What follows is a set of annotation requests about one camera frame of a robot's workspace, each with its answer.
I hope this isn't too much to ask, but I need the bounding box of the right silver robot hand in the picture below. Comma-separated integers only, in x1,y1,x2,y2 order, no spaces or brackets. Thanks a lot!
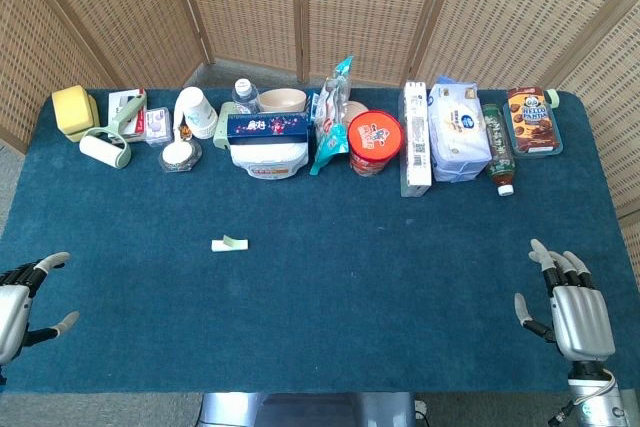
513,238,617,362

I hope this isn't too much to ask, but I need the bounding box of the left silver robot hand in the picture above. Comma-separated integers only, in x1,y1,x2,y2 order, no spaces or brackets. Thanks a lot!
0,251,81,366

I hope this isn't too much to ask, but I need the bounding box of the small pale green stick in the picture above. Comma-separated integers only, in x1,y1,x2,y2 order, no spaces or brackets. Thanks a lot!
211,234,249,252

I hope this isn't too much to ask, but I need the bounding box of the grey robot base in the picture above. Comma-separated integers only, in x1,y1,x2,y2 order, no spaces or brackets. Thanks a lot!
199,392,417,427

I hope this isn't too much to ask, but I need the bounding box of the blue table cloth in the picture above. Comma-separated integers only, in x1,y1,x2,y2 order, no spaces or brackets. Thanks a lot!
0,88,640,395

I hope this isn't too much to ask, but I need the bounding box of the green white lint roller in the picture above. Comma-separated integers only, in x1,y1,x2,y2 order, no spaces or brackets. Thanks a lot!
79,90,149,171

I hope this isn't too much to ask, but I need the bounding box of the green tea bottle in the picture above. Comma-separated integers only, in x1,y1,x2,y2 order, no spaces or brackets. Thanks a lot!
481,103,517,197

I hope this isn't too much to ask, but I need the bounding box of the Hello Panda biscuit box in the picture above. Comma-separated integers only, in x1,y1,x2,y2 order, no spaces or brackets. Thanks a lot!
506,86,557,154

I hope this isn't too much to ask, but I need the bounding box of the yellow sponge block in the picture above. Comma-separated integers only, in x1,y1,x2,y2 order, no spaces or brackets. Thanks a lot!
51,85,101,143

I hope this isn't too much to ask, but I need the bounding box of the white tissue pack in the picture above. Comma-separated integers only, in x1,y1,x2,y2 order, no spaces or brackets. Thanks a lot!
428,75,493,184

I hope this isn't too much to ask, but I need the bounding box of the clear container with white lid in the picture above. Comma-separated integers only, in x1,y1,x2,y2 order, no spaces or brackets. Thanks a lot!
158,138,204,174

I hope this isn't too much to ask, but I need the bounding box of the white red flat box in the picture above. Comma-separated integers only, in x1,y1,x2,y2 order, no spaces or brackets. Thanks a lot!
108,88,149,144

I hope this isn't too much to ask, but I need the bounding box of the small clear purple box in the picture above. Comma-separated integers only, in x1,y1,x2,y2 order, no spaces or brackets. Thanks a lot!
144,106,174,148

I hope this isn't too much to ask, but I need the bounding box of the white long carton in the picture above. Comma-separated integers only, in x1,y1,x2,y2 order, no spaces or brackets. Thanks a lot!
399,79,433,199

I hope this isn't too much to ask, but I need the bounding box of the white paper cup stack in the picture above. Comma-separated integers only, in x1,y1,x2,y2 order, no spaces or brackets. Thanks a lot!
173,86,219,141

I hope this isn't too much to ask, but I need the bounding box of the light green stapler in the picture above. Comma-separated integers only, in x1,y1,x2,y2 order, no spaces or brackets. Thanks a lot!
212,101,239,151

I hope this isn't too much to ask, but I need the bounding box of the white plastic tub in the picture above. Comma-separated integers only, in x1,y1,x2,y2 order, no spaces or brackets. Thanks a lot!
230,140,311,181

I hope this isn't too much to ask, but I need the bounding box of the beige round container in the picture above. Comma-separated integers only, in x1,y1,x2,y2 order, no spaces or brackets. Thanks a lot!
349,100,372,124

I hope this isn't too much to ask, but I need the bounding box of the teal snack bag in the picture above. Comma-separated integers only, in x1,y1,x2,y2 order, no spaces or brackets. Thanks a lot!
309,55,355,177

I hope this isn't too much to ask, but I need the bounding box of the navy blue long box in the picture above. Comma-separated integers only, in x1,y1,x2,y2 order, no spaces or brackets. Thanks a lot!
226,112,311,145

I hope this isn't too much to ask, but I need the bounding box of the clear water bottle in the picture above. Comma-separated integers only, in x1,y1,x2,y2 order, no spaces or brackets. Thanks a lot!
231,78,262,116

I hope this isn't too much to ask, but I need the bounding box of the beige bowl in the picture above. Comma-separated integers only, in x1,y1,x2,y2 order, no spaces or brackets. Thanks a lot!
257,88,308,115

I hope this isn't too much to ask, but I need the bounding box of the blue plastic packet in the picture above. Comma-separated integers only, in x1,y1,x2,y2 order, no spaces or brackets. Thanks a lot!
305,91,322,124

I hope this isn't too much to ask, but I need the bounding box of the woven rattan folding screen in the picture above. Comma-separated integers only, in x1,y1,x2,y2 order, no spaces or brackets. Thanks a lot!
0,0,640,298

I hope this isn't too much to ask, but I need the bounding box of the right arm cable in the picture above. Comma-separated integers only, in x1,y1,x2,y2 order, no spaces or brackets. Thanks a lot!
548,371,619,424

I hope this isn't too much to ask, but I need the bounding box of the teal tray with green handle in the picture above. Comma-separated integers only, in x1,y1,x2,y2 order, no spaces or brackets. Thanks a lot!
501,88,565,159

